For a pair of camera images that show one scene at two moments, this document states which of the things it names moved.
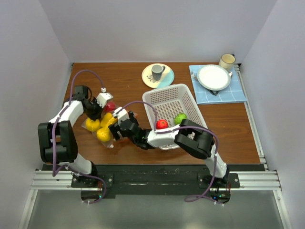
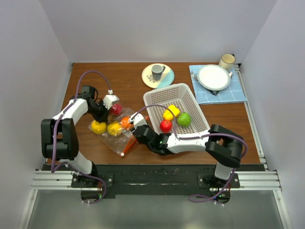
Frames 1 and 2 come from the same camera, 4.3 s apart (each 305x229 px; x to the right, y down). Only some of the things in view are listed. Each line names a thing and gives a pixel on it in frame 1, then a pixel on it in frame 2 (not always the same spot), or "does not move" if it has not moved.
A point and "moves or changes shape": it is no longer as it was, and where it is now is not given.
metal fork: x=193 y=75 does not move
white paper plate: x=213 y=77 does not move
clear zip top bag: x=100 y=128 moves or changes shape
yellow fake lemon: x=91 y=125 to x=98 y=128
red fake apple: x=161 y=124 moves or changes shape
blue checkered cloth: x=233 y=93 does not move
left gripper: x=98 y=114 does not move
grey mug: x=157 y=70 does not move
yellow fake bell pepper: x=107 y=120 to x=167 y=115
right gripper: x=114 y=129 to x=145 y=126
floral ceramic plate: x=167 y=78 does not move
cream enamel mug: x=227 y=61 does not move
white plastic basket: x=168 y=101 does not move
